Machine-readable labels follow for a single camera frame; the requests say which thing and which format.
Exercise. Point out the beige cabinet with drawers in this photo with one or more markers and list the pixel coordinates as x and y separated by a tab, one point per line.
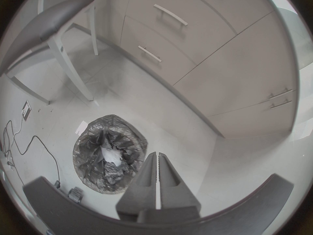
220	70

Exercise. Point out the crumpled white paper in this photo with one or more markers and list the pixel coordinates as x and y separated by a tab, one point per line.
111	155

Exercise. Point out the black plastic bag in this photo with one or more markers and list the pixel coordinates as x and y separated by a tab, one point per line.
90	143

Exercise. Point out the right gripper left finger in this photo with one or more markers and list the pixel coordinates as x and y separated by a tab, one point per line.
143	185

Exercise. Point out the grey chair with white frame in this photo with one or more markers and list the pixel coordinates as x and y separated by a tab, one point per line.
36	26

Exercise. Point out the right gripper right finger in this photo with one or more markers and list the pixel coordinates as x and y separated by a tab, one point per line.
171	187

